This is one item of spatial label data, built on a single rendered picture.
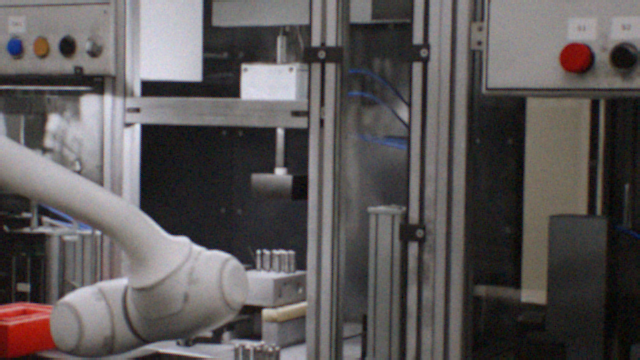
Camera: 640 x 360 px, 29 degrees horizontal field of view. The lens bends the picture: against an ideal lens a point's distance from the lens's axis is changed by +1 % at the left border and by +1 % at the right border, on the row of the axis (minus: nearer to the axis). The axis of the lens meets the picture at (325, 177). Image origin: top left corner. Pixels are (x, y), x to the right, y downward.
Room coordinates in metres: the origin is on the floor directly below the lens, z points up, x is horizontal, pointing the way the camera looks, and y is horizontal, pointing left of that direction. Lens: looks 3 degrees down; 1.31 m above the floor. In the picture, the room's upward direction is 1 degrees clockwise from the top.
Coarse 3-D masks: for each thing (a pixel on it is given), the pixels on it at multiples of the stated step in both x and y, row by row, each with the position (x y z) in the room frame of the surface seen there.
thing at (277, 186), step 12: (276, 132) 2.19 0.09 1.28; (276, 144) 2.19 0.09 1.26; (276, 156) 2.18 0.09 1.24; (276, 168) 2.18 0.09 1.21; (252, 180) 2.18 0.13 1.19; (264, 180) 2.17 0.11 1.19; (276, 180) 2.16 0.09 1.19; (288, 180) 2.15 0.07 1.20; (300, 180) 2.17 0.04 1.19; (252, 192) 2.18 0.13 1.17; (264, 192) 2.17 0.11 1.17; (276, 192) 2.16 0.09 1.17; (288, 192) 2.14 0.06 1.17; (300, 192) 2.17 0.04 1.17
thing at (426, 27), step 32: (416, 0) 1.82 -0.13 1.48; (416, 32) 1.82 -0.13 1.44; (416, 64) 1.82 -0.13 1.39; (416, 96) 1.82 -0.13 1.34; (416, 128) 1.82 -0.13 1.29; (416, 160) 1.82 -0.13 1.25; (416, 192) 1.82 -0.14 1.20; (416, 256) 1.82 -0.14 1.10; (416, 288) 1.82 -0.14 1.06; (416, 320) 1.82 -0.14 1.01; (416, 352) 1.82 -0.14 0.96
